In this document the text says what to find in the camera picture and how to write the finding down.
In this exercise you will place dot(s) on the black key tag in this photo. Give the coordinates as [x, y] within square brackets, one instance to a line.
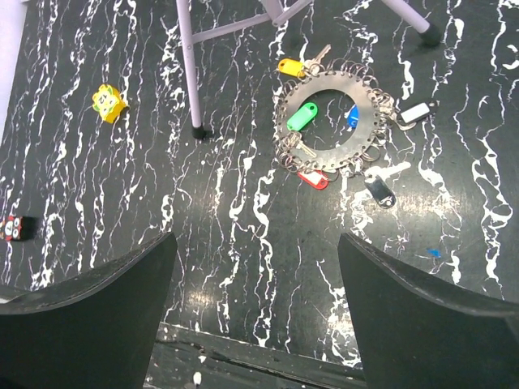
[379, 191]
[417, 112]

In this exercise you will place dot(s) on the yellow key tag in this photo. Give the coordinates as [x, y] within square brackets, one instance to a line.
[291, 67]

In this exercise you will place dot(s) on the silver key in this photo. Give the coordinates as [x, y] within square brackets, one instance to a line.
[295, 142]
[313, 65]

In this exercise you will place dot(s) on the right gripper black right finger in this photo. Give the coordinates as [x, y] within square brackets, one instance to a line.
[414, 330]

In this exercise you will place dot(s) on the green key tag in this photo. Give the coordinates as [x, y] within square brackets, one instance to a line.
[303, 116]

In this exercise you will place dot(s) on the red key tag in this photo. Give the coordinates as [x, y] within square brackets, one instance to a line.
[316, 179]

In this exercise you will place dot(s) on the blue key tag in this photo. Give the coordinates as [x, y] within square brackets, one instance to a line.
[352, 118]

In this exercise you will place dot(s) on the yellow owl number block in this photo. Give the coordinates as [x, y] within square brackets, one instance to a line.
[108, 102]

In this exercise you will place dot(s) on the silver key on yellow tag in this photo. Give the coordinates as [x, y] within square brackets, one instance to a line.
[313, 65]

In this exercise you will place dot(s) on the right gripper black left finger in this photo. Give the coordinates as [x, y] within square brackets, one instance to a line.
[94, 330]

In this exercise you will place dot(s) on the red owl number block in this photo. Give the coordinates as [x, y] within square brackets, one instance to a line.
[18, 228]

